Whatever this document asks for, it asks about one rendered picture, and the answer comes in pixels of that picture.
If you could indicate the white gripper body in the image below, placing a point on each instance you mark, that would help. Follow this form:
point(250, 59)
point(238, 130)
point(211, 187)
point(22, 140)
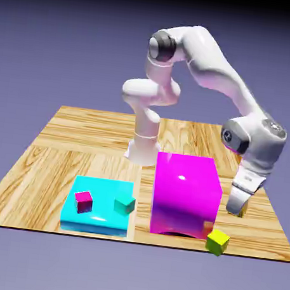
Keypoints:
point(236, 201)

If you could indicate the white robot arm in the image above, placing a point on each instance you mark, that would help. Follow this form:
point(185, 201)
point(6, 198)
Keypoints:
point(211, 66)

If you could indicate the small yellow cube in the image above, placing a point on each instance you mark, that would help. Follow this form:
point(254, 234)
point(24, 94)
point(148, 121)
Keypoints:
point(217, 242)

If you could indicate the small teal cube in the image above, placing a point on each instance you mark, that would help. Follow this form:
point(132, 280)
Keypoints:
point(124, 205)

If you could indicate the small crimson cube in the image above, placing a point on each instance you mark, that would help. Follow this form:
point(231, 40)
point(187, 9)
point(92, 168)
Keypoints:
point(83, 201)

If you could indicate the large magenta box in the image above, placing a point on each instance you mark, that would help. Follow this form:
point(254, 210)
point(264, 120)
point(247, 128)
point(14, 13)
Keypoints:
point(185, 191)

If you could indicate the large cyan box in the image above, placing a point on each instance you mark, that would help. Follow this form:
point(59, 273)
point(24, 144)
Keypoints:
point(101, 206)

